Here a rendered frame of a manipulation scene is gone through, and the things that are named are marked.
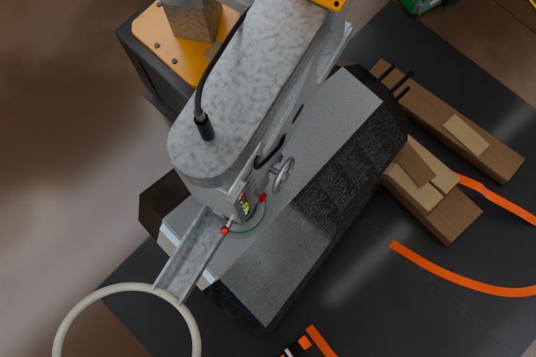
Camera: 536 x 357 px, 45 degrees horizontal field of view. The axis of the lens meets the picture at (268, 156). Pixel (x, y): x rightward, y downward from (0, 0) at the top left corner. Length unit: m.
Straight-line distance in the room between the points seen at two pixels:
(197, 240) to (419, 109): 1.69
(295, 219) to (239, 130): 0.94
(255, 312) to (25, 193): 1.68
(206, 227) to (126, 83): 1.71
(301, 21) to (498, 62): 2.17
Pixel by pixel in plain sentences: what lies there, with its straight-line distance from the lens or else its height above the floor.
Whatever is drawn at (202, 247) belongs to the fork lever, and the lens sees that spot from 2.41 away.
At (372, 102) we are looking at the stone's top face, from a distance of 2.84.
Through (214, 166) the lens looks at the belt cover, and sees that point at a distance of 1.83.
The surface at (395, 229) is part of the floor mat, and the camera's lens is 3.54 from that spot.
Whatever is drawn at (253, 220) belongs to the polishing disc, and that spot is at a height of 0.91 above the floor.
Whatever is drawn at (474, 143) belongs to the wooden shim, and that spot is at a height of 0.13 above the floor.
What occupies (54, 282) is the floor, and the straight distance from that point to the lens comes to 3.74.
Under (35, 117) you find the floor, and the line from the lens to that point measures 4.06.
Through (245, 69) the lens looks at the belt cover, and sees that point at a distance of 1.93.
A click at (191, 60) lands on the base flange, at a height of 0.78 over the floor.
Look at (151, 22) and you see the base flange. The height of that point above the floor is 0.78.
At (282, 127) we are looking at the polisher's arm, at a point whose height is 1.40.
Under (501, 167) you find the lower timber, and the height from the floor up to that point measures 0.12.
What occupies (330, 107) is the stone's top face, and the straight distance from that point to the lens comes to 2.82.
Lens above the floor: 3.44
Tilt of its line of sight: 71 degrees down
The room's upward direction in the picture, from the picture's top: 11 degrees counter-clockwise
